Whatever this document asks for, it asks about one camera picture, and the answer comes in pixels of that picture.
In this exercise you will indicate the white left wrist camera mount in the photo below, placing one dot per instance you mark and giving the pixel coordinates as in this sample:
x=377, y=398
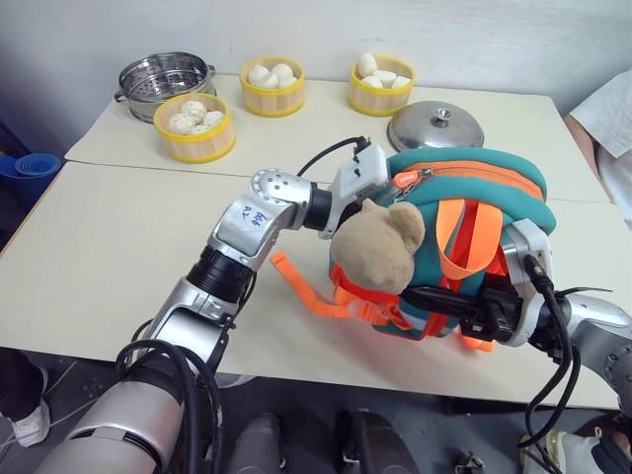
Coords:
x=358, y=175

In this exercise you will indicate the tan plush bear toy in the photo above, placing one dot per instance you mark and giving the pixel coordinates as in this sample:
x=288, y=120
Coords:
x=375, y=247

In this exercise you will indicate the bamboo steamer basket yellow rim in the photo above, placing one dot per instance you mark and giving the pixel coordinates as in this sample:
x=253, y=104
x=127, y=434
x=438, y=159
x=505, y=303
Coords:
x=380, y=101
x=271, y=101

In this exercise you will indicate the speckled steamed bun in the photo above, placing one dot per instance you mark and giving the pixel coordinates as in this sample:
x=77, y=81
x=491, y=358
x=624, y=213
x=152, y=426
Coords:
x=179, y=123
x=191, y=107
x=213, y=118
x=201, y=130

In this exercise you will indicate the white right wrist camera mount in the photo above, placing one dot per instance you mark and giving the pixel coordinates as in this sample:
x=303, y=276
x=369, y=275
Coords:
x=530, y=247

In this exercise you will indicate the stainless steel steamer pot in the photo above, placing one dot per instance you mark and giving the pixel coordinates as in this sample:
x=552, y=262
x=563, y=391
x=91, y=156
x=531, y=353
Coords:
x=163, y=79

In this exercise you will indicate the dark rounded robot part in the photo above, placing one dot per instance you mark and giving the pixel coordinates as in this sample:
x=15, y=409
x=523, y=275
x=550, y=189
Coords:
x=375, y=442
x=259, y=444

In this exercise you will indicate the stainless steel pot lid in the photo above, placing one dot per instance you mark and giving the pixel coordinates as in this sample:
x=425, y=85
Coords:
x=434, y=126

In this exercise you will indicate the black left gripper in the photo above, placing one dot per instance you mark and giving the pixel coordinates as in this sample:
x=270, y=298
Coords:
x=366, y=199

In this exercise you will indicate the white and yellow sneaker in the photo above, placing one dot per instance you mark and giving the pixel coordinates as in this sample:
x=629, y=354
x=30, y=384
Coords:
x=568, y=451

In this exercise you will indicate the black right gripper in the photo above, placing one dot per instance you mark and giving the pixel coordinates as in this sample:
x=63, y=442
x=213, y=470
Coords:
x=496, y=311

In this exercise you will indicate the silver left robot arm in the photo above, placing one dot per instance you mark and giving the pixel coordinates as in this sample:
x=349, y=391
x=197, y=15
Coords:
x=242, y=227

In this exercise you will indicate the person in white shirt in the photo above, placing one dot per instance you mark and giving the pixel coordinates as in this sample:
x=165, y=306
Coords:
x=614, y=118

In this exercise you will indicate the white steamed bun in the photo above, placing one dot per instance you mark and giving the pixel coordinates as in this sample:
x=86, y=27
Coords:
x=401, y=82
x=384, y=76
x=258, y=74
x=366, y=64
x=370, y=82
x=282, y=70
x=287, y=82

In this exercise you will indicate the blue stacked plastic bowls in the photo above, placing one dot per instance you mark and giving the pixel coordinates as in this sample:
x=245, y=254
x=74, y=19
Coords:
x=29, y=173

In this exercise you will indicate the orange and teal backpack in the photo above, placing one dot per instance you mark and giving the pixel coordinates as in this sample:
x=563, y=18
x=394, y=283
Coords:
x=474, y=197

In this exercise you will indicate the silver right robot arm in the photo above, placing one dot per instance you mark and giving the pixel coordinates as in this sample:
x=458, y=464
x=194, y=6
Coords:
x=600, y=328

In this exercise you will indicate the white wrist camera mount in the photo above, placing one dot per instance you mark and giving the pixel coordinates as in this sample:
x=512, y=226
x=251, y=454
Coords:
x=358, y=175
x=530, y=247

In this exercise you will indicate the bamboo steamer with speckled buns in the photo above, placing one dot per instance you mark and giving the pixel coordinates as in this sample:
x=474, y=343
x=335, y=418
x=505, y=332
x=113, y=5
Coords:
x=197, y=145

